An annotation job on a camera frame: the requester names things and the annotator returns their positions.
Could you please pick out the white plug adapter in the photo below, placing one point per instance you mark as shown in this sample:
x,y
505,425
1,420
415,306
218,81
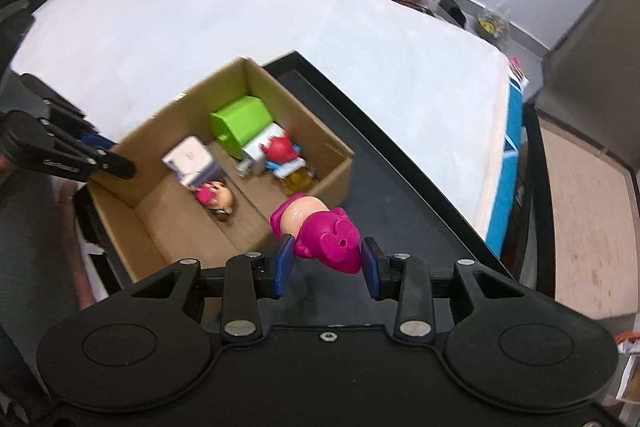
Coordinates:
x,y
253,159

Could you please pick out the pink bear figurine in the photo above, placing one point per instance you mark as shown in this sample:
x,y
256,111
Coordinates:
x,y
320,233

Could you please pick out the black shallow tray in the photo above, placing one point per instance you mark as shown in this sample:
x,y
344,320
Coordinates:
x,y
389,198

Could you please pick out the brown cardboard box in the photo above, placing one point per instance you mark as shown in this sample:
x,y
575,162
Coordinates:
x,y
153,221

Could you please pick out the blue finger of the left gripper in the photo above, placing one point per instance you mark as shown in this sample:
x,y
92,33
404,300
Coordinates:
x,y
96,141

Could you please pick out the red blue creature figurine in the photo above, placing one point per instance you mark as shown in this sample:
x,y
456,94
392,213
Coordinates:
x,y
279,150

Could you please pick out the green plastic box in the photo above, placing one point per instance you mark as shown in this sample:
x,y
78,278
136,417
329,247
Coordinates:
x,y
239,123

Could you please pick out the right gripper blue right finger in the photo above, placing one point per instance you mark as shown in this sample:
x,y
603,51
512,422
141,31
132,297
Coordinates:
x,y
374,266

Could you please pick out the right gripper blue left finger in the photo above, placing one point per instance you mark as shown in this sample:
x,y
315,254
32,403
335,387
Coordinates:
x,y
283,264

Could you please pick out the cartoon print blue blanket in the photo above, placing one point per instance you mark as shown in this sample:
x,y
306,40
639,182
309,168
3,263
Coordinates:
x,y
506,188

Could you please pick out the black box lid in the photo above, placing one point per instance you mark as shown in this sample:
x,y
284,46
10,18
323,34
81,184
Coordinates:
x,y
581,241

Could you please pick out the miniature beer mug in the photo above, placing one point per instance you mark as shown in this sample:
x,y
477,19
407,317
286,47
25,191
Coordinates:
x,y
294,177

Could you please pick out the white lavender cube charger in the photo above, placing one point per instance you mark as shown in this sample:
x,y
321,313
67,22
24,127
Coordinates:
x,y
193,163

